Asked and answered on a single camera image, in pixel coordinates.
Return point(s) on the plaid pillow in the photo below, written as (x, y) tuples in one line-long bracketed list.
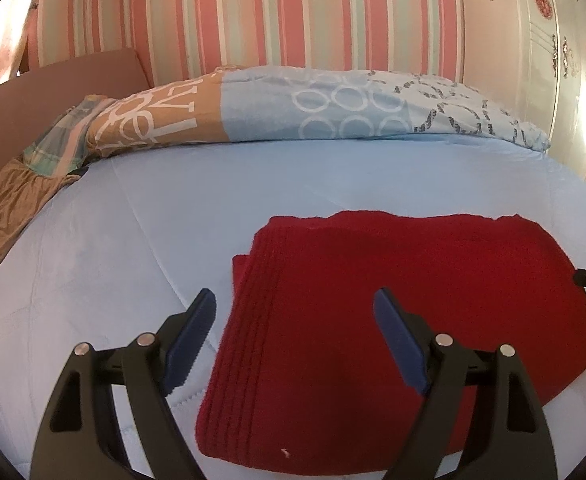
[(58, 150)]

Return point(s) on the red knitted sweater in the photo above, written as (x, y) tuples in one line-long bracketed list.
[(348, 285)]

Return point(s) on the brown satin cloth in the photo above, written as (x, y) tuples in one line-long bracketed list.
[(8, 210)]

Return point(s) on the white ornate wardrobe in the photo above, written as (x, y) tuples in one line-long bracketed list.
[(538, 85)]

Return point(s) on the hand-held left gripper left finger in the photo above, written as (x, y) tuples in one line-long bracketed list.
[(188, 350)]

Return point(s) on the folded printed duvet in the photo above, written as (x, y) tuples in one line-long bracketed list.
[(273, 105)]

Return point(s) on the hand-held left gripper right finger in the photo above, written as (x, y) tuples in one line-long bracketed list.
[(400, 345)]

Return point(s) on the brown headboard panel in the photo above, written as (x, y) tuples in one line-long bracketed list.
[(48, 90)]

